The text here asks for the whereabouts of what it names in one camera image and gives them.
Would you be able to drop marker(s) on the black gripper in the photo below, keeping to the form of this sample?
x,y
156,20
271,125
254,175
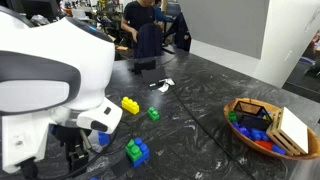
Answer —
x,y
72,139

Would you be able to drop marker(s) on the small blue building block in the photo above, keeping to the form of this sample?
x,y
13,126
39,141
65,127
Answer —
x,y
103,138

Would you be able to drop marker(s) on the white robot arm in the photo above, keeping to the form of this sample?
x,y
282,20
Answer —
x,y
54,74

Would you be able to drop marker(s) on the green block on blue block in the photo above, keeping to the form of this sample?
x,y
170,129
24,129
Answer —
x,y
133,149

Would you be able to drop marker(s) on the yellow building block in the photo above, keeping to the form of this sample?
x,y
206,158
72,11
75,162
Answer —
x,y
130,105

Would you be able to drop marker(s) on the blue block under green block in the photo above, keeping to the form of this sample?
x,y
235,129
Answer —
x,y
144,149

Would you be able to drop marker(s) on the small green block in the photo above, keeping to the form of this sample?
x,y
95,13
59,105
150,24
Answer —
x,y
153,113

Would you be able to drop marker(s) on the green block in bowl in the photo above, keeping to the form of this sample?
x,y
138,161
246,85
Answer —
x,y
232,116

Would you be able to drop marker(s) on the red block in bowl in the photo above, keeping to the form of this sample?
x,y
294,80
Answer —
x,y
266,144

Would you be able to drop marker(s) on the table power outlet box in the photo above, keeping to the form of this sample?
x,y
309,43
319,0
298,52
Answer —
x,y
144,64

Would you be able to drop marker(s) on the white paper tag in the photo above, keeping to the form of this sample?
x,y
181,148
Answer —
x,y
162,85

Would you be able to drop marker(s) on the dark office chair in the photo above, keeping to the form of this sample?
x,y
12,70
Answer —
x,y
149,41

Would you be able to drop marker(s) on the person in black shirt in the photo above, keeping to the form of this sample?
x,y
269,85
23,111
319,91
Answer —
x,y
136,14

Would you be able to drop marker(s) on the blue blocks in bowl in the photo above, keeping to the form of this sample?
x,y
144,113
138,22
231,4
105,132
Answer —
x,y
254,134

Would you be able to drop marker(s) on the small wooden crate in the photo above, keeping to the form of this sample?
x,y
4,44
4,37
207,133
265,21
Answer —
x,y
289,132

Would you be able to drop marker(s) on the wooden bowl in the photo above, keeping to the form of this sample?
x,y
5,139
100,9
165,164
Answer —
x,y
313,140

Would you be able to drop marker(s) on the black wire frame prism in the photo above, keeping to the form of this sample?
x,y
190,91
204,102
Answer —
x,y
252,115

